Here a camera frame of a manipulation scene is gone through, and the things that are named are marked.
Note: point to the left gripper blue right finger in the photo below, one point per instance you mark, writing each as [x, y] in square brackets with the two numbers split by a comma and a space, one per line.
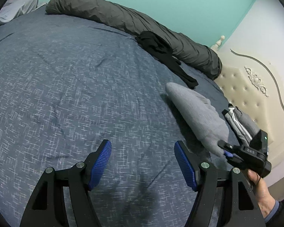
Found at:
[188, 163]

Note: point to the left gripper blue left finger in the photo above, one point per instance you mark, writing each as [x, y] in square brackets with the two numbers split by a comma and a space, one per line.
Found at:
[96, 163]

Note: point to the grey quilted sweatshirt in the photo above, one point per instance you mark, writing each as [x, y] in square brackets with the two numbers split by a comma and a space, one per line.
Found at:
[200, 115]

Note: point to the stack of folded clothes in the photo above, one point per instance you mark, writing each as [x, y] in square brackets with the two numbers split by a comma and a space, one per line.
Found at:
[241, 123]

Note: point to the person's right hand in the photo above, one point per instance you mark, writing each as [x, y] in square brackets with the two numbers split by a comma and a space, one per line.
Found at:
[266, 202]

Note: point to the cream tufted headboard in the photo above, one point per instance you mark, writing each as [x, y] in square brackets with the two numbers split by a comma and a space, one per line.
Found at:
[256, 89]

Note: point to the black garment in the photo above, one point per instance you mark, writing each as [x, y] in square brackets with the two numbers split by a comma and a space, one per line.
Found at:
[161, 50]

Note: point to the dark grey rolled duvet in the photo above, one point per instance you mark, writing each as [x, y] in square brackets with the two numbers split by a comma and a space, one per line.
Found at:
[134, 23]

